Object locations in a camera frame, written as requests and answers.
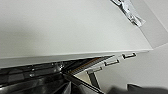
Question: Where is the stainless steel dishwasher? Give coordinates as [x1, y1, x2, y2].
[0, 55, 116, 94]

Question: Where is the narrow white drawer unit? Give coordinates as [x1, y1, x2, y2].
[84, 49, 168, 93]

